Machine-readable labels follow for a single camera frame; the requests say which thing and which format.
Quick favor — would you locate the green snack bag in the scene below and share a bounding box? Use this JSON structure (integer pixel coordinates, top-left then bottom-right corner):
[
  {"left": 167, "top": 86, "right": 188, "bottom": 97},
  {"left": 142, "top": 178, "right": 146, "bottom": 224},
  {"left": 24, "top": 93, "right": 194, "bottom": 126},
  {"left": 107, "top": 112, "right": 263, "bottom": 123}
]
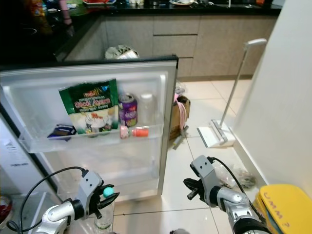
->
[{"left": 58, "top": 79, "right": 121, "bottom": 138}]

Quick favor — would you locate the clear water bottle teal cap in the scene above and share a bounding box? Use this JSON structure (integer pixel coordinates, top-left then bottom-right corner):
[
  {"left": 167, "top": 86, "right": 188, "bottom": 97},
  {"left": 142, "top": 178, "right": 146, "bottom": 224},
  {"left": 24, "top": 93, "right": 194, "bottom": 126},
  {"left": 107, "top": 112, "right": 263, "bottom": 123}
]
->
[{"left": 93, "top": 185, "right": 117, "bottom": 234}]

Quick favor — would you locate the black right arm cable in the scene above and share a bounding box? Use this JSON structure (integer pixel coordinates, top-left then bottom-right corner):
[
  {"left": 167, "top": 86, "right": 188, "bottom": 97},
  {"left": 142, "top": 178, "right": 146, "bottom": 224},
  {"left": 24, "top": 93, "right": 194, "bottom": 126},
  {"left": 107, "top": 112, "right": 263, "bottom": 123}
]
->
[{"left": 207, "top": 156, "right": 248, "bottom": 195}]

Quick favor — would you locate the grey-green bag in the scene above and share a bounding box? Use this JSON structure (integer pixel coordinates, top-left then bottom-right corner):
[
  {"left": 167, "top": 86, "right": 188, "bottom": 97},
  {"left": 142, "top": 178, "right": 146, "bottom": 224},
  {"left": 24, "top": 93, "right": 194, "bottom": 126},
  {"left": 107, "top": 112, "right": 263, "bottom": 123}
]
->
[{"left": 105, "top": 44, "right": 140, "bottom": 60}]

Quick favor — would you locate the dark blue packet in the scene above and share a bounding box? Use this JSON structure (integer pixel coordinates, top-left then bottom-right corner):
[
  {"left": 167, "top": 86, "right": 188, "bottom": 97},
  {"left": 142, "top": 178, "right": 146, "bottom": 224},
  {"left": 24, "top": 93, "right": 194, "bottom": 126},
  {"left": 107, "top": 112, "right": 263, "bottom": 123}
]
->
[{"left": 47, "top": 124, "right": 78, "bottom": 142}]

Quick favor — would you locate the crumpled clear plastic bag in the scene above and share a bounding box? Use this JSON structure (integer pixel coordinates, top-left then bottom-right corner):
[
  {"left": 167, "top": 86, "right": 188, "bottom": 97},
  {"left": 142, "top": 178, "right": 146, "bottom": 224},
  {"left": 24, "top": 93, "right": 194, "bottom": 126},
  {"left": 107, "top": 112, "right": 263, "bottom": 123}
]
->
[{"left": 216, "top": 165, "right": 257, "bottom": 192}]

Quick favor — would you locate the translucent plastic container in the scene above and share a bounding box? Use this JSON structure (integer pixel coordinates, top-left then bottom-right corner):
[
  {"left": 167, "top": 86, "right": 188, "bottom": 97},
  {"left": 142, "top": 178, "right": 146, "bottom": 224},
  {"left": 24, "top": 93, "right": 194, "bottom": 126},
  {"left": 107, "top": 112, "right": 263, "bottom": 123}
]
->
[{"left": 138, "top": 92, "right": 156, "bottom": 127}]

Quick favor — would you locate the white flat mop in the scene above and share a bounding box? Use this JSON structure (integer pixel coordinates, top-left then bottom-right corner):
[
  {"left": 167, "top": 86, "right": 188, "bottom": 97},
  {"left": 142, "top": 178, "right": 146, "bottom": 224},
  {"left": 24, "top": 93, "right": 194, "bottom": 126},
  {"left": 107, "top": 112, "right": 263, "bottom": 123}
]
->
[{"left": 197, "top": 38, "right": 269, "bottom": 149}]

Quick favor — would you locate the red tray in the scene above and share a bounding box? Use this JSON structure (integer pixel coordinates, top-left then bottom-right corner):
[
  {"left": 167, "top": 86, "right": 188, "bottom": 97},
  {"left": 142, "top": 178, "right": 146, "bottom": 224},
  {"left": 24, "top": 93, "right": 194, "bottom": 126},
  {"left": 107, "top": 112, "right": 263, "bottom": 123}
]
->
[{"left": 82, "top": 0, "right": 118, "bottom": 6}]

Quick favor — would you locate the silver fridge door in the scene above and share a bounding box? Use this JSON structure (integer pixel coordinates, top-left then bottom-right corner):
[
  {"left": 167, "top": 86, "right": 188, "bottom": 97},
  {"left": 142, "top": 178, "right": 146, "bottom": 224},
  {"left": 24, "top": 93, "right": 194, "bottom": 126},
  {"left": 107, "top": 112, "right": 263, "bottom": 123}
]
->
[{"left": 0, "top": 55, "right": 179, "bottom": 204}]

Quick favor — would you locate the large cardboard box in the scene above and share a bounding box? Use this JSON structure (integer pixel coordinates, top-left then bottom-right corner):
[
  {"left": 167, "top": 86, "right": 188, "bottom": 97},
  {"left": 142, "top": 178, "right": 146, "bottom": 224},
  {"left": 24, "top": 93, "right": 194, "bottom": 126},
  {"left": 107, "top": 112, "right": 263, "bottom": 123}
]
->
[{"left": 170, "top": 94, "right": 193, "bottom": 143}]

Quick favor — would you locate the pink patterned bottle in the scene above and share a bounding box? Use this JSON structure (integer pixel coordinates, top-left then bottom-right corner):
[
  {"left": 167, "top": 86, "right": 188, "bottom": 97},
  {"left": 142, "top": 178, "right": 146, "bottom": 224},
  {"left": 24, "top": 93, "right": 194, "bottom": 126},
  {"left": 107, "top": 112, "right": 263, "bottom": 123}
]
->
[{"left": 58, "top": 0, "right": 75, "bottom": 26}]

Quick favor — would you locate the bowl of red food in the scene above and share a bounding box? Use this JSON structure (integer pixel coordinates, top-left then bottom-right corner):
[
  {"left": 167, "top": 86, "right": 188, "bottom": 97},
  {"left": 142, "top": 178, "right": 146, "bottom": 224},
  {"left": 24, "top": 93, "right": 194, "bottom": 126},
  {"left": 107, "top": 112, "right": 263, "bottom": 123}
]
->
[{"left": 0, "top": 194, "right": 14, "bottom": 226}]

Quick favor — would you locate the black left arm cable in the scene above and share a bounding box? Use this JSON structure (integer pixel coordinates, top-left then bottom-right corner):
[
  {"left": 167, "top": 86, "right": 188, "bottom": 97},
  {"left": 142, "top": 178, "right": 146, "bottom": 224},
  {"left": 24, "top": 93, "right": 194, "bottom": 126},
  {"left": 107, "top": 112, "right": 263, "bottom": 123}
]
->
[{"left": 6, "top": 166, "right": 89, "bottom": 234}]

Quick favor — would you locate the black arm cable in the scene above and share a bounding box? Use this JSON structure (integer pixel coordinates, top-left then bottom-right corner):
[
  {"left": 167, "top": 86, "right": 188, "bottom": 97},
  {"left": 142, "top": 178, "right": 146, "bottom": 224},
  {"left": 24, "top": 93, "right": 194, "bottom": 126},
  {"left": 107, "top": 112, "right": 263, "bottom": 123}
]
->
[
  {"left": 207, "top": 156, "right": 248, "bottom": 195},
  {"left": 6, "top": 166, "right": 89, "bottom": 234}
]

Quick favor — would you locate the yellow pedal bin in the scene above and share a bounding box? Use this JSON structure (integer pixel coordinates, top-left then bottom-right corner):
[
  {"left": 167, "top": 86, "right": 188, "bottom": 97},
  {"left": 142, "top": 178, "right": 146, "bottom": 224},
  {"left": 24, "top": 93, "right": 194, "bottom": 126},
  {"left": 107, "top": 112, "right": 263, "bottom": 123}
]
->
[{"left": 253, "top": 184, "right": 306, "bottom": 234}]

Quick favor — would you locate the small bottle orange cap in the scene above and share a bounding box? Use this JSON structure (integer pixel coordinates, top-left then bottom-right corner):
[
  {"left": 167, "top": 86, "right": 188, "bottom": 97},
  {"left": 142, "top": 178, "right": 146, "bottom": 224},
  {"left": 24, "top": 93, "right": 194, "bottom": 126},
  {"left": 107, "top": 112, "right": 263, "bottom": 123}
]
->
[{"left": 119, "top": 125, "right": 151, "bottom": 140}]

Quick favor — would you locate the white bowl on plate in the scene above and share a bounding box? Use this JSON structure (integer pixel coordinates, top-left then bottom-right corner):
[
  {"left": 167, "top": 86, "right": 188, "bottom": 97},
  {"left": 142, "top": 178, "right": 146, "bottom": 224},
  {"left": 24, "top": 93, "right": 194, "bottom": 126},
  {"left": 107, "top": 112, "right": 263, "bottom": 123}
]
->
[{"left": 170, "top": 0, "right": 196, "bottom": 6}]

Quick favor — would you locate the purple drink can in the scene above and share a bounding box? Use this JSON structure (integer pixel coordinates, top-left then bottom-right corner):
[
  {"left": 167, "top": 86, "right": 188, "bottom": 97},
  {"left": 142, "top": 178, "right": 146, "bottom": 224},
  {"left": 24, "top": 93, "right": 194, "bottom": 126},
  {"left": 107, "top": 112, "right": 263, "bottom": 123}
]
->
[{"left": 118, "top": 92, "right": 139, "bottom": 129}]

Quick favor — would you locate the silver fridge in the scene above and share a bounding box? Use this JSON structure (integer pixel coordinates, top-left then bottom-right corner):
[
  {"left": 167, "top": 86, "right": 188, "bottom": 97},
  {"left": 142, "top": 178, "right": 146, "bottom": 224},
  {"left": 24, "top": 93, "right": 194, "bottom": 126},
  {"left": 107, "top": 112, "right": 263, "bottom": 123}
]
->
[{"left": 0, "top": 80, "right": 61, "bottom": 234}]

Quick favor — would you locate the pink plastic item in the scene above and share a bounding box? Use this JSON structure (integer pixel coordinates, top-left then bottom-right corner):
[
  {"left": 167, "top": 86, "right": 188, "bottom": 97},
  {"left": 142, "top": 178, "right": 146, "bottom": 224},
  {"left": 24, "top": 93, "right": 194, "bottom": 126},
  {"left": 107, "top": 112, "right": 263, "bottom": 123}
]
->
[{"left": 175, "top": 93, "right": 191, "bottom": 131}]

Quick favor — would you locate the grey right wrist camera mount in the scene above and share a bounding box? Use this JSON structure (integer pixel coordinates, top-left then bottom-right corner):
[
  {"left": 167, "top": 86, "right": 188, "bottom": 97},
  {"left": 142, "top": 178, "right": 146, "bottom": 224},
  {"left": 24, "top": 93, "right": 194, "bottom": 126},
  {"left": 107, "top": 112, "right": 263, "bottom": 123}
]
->
[{"left": 190, "top": 155, "right": 218, "bottom": 206}]

